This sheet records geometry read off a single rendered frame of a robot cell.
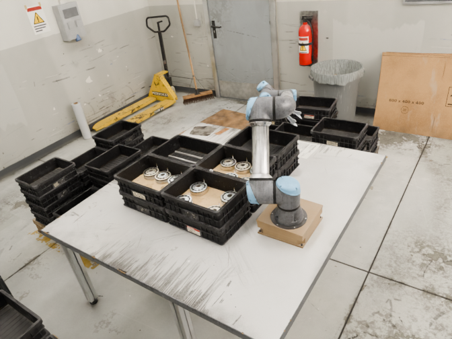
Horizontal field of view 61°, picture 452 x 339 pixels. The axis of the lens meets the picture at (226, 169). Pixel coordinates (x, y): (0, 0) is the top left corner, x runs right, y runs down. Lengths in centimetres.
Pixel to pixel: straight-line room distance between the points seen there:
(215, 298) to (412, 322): 131
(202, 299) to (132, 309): 108
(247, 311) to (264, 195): 54
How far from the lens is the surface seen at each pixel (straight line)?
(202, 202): 214
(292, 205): 190
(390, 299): 274
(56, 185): 344
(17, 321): 243
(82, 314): 296
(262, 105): 190
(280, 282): 183
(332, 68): 479
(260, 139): 189
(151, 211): 232
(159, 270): 200
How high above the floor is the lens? 208
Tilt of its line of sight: 31 degrees down
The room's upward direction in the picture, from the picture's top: 8 degrees counter-clockwise
